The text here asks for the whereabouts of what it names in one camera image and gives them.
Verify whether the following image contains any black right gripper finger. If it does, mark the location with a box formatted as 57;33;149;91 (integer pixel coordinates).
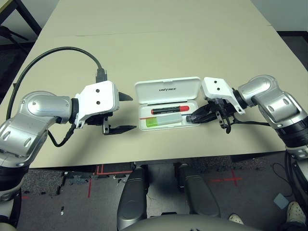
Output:
192;104;214;116
191;114;219;124

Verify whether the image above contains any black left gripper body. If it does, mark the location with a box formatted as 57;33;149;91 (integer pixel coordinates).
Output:
86;112;114;135

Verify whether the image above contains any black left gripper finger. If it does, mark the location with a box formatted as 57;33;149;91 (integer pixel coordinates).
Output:
110;125;137;135
119;91;133;102

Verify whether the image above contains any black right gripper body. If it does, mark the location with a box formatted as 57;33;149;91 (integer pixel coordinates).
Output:
209;98;235;133

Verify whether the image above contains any black marker with red cap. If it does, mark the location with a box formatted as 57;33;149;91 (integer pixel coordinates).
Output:
151;105;190;115

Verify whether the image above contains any white plastic pencil case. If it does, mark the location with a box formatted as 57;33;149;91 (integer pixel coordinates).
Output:
134;76;202;132

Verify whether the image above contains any green and clear eraser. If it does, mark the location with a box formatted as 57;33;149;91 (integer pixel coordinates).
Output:
145;114;182;128

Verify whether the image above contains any dark grey robot left leg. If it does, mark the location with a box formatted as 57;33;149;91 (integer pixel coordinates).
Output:
116;167;150;229

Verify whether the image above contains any dark grey robot leg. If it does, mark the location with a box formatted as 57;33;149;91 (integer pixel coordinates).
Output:
116;167;150;229
178;166;221;218

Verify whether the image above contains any dark grey robot right leg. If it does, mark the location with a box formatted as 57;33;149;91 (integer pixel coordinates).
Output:
178;166;221;218

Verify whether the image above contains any white clog shoe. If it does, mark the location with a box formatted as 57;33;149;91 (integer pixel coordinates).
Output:
286;201;305;224
228;214;244;224

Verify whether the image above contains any grey robot torso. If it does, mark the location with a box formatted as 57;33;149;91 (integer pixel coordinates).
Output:
122;214;256;231

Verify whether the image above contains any blue grey square pad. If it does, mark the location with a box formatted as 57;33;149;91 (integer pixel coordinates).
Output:
273;192;289;210

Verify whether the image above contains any black tripod rod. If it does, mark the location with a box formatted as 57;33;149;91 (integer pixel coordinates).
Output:
0;25;29;43

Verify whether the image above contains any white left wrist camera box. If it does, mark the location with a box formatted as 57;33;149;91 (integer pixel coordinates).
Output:
72;80;120;129

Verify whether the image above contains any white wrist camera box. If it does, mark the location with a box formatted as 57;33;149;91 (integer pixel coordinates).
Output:
72;80;120;129
201;77;246;114

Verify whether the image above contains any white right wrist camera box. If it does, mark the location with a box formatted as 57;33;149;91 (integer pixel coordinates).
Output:
201;77;246;114

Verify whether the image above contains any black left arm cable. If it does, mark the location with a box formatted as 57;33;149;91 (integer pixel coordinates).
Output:
6;46;108;148

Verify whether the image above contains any thin black floor cable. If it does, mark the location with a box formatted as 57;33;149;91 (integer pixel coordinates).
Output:
271;162;293;193

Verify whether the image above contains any black metal table frame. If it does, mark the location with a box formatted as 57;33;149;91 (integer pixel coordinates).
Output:
0;0;43;37

